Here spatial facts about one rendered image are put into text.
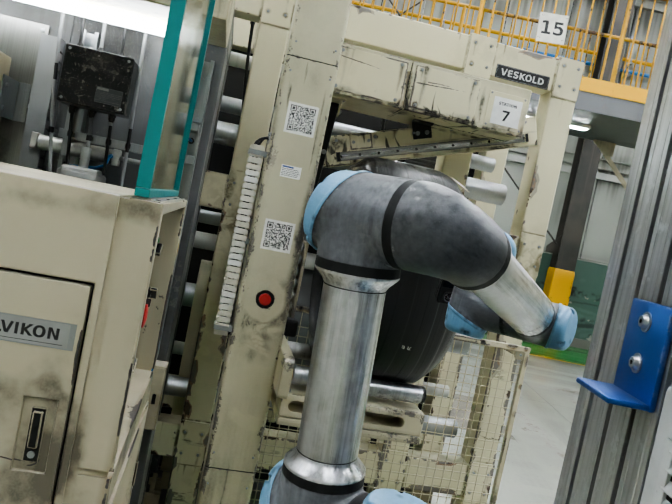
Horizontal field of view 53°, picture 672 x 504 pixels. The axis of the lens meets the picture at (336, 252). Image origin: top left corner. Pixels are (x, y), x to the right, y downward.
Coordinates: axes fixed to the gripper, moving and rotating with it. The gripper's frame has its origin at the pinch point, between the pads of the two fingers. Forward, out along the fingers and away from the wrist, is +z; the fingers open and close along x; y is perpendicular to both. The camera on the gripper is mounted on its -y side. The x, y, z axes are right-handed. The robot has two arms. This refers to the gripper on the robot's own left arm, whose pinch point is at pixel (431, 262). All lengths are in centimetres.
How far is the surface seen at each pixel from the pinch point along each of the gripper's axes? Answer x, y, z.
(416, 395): -7.1, -32.1, 16.6
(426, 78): -3, 55, 41
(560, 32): -259, 289, 494
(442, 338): -7.2, -16.6, 5.1
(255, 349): 33.6, -27.6, 23.7
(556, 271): -465, 68, 811
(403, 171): 6.3, 21.6, 13.9
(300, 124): 32.7, 28.6, 17.8
